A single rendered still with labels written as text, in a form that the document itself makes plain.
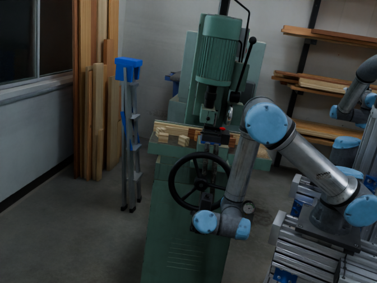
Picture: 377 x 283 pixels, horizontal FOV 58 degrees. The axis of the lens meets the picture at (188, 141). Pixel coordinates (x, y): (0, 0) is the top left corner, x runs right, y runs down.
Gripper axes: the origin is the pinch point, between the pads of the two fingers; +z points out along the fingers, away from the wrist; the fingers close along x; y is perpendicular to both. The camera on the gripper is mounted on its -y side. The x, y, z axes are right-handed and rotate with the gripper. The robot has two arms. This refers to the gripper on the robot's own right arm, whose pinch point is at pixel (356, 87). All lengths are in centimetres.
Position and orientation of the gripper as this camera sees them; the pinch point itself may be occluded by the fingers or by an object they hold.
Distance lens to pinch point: 238.1
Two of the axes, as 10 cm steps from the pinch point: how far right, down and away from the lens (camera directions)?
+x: 9.8, 0.7, -1.7
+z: 1.9, -2.9, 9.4
